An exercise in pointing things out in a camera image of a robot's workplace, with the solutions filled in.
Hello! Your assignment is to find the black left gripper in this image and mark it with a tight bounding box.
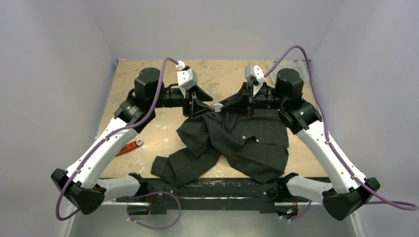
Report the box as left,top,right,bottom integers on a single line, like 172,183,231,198
150,84,214,118

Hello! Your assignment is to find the dark pinstriped button shirt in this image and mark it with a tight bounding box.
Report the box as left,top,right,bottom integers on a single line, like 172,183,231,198
150,85,290,188

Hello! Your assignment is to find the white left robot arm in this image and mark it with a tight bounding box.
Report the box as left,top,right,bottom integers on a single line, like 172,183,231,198
51,67,212,215

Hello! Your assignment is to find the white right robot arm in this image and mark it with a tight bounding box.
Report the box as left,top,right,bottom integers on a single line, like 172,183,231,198
215,65,380,221

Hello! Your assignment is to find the clear plastic organizer box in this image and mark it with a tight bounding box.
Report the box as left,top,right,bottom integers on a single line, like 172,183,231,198
291,60,310,82

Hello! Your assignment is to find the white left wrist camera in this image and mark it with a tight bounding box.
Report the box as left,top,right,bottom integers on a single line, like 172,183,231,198
176,60,198,90

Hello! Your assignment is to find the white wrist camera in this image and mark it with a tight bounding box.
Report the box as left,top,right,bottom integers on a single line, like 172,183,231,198
245,65,266,87
176,60,198,90

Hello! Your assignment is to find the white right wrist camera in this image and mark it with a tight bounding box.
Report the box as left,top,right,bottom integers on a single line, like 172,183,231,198
245,65,266,87

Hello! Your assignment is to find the red handled ratchet wrench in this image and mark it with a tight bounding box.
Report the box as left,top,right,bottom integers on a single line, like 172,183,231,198
117,139,144,156

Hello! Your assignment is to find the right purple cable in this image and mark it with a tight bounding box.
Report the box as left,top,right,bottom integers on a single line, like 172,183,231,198
263,45,419,212

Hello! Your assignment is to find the purple cable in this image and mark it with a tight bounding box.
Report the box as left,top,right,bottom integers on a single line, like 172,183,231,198
263,45,419,212
55,57,179,221

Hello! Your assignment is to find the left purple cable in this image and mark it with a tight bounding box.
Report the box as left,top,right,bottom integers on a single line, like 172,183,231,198
55,57,179,221

